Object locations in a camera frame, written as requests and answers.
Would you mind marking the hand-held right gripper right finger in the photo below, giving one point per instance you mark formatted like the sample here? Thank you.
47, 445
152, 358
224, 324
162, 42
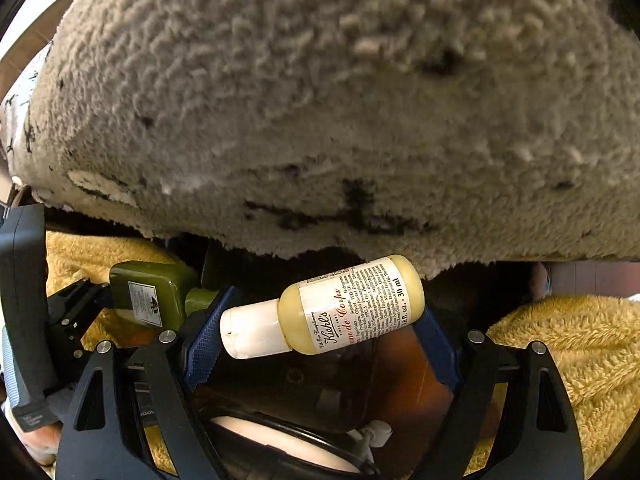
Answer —
440, 355

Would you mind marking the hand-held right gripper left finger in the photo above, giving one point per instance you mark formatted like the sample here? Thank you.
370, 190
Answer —
205, 345

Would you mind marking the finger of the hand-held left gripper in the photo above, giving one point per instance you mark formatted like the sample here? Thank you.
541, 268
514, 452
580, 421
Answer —
75, 302
75, 337

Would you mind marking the green square bottle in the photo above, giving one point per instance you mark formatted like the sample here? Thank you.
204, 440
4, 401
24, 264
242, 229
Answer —
150, 287

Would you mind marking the yellow lotion bottle white cap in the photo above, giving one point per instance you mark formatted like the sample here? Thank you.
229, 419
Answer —
350, 310

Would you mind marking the person's left hand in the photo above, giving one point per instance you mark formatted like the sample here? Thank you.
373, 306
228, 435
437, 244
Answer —
40, 442

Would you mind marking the white plastic pump piece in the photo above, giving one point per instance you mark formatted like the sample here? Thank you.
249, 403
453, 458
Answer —
377, 432

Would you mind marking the white round lid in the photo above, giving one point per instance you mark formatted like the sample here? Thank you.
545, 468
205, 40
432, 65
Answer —
280, 440

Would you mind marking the yellow fluffy rug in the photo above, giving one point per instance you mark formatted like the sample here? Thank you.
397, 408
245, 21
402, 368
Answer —
575, 360

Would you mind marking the grey cat print blanket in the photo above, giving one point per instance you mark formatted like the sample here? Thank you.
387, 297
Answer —
300, 110

